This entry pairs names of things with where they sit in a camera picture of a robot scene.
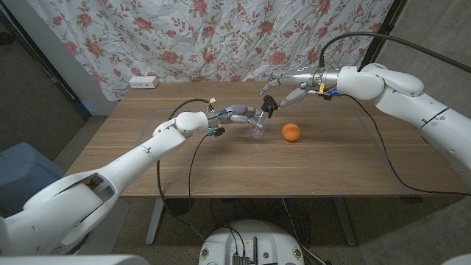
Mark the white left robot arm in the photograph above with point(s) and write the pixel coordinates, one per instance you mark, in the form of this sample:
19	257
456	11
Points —
121	165

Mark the dark door frame strip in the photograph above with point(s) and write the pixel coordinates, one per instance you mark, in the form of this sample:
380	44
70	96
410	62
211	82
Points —
55	79

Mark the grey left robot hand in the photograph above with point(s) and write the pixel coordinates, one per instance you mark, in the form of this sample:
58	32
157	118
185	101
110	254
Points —
237	110

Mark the clear plastic spray bottle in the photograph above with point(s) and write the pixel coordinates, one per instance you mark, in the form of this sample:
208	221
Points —
257	130

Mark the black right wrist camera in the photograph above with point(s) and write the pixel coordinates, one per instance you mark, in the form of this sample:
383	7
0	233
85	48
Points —
326	95

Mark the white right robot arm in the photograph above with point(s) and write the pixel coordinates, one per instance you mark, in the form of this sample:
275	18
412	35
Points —
416	103

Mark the white power strip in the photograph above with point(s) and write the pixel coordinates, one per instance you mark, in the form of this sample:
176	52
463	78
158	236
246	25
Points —
143	82

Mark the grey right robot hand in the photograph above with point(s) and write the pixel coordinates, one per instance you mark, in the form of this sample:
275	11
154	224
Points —
305	78

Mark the black backdrop stand pole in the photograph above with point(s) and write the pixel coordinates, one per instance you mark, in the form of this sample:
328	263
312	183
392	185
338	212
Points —
379	40

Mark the grey table leg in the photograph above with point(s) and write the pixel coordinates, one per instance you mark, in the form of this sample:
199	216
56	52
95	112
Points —
346	224

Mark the floral print backdrop cloth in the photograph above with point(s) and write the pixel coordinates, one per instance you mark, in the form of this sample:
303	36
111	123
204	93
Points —
221	37

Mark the white table leg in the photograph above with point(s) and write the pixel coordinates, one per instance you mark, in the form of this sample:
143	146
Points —
154	224

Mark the blue plastic bin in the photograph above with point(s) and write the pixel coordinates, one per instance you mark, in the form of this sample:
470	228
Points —
25	169

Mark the black round floor disc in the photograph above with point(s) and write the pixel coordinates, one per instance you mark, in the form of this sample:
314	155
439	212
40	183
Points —
179	207

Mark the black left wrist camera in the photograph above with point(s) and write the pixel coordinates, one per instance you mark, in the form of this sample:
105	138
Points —
217	131

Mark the orange fruit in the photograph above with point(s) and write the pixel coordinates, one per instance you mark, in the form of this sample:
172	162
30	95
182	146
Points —
291	132

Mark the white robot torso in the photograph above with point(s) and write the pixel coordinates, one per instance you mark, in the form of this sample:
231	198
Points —
254	243

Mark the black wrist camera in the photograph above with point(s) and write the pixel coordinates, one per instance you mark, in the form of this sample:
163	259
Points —
217	131
326	95

